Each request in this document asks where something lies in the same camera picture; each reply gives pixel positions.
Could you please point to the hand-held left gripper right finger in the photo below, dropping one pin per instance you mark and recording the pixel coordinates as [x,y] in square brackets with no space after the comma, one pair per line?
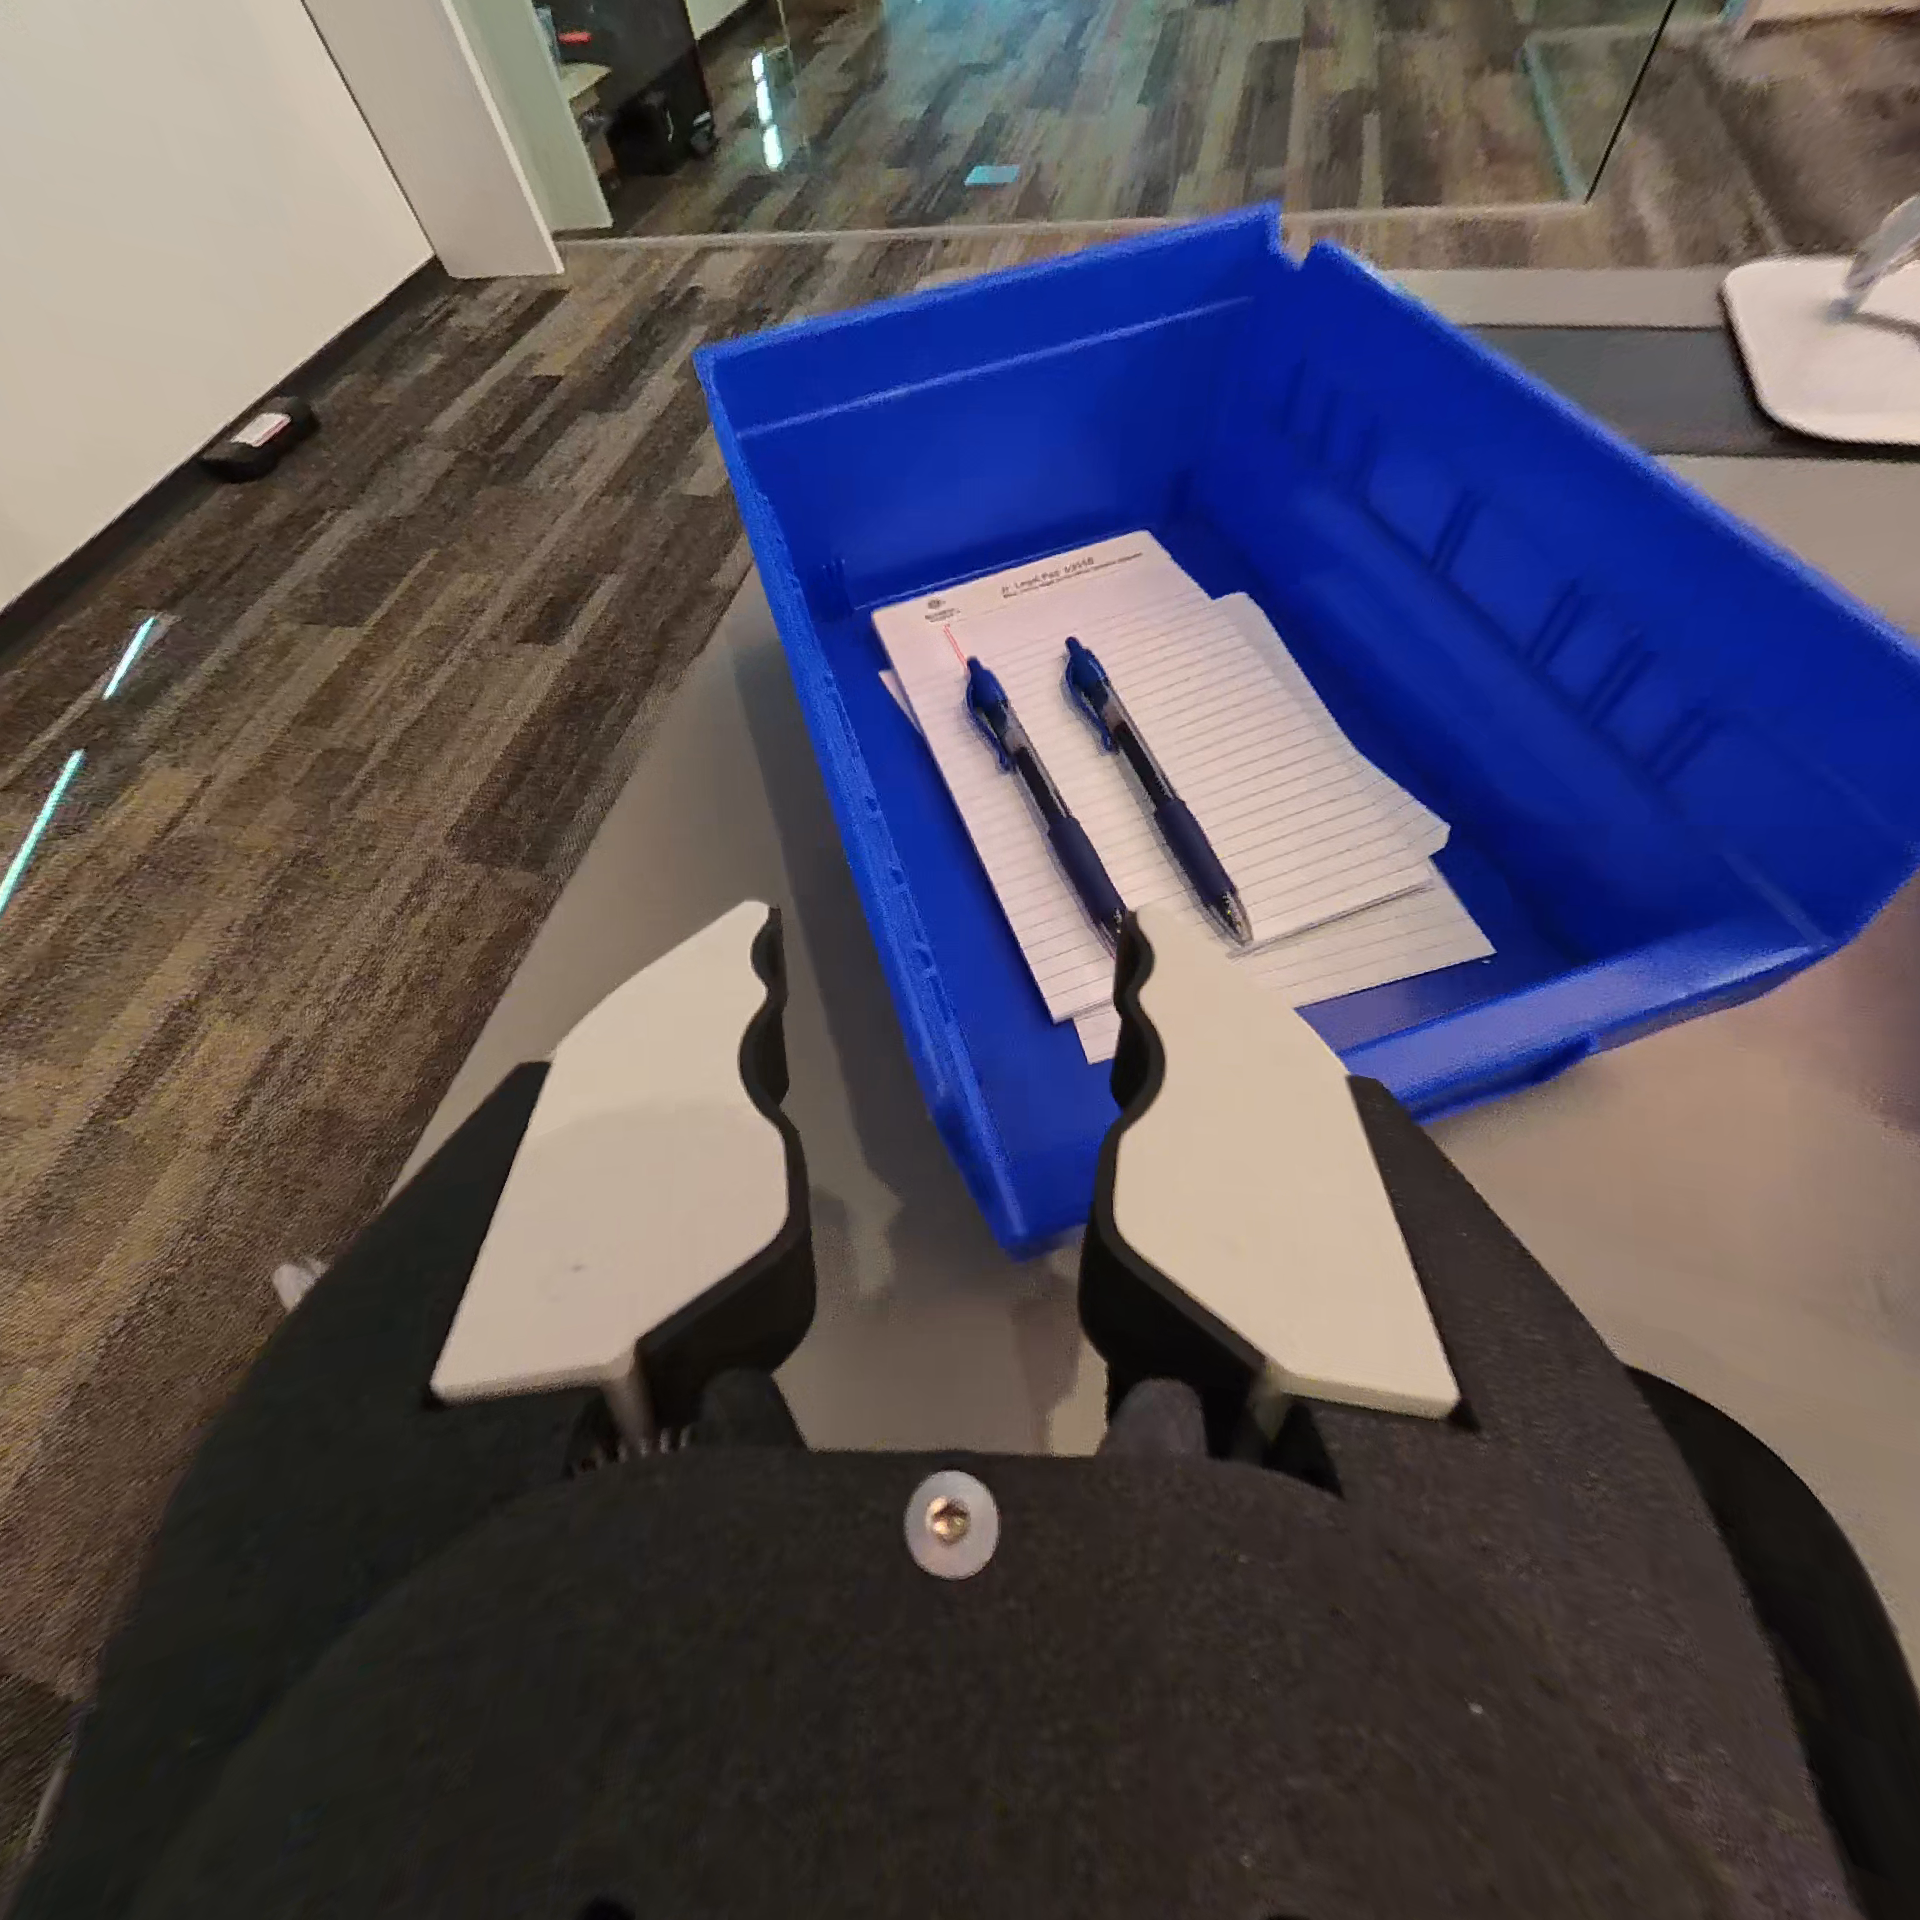
[1260,1201]

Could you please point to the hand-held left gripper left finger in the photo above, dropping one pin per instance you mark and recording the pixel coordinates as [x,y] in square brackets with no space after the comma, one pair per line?
[616,1201]

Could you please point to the blue retractable pen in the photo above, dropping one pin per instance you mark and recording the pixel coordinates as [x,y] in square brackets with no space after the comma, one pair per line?
[1049,809]
[1161,797]

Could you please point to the white lined notepad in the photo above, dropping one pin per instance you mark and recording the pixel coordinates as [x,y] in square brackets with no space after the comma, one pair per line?
[1276,781]

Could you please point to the blue plastic bin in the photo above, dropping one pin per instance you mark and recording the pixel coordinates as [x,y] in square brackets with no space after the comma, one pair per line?
[1501,525]

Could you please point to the handwritten lined paper sheet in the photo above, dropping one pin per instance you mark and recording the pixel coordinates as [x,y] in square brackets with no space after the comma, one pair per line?
[1349,949]

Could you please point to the black floor box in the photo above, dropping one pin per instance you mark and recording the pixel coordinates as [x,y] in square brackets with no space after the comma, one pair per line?
[255,440]

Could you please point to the white document stand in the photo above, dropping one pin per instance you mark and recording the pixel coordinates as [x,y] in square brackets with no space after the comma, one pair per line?
[1800,375]

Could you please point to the black wheeled cabinet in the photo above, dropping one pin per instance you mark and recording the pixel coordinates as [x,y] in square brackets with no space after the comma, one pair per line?
[646,76]

